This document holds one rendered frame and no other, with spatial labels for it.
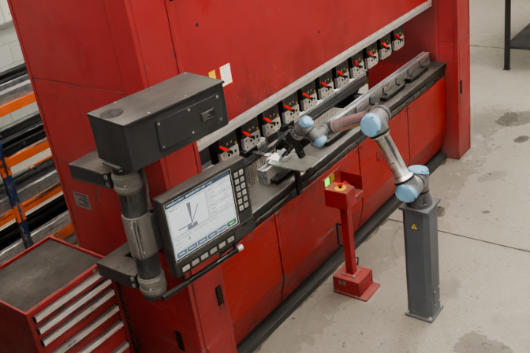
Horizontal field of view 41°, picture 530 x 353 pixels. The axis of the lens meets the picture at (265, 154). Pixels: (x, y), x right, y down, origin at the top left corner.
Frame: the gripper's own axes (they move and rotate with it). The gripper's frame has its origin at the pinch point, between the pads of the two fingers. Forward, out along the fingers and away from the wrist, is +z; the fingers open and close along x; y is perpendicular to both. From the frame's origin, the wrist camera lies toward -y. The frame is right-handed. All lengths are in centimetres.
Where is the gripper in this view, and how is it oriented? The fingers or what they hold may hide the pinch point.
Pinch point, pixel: (284, 157)
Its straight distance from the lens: 427.4
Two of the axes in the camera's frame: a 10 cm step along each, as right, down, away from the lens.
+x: -6.0, 4.2, -6.9
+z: -4.1, 5.7, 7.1
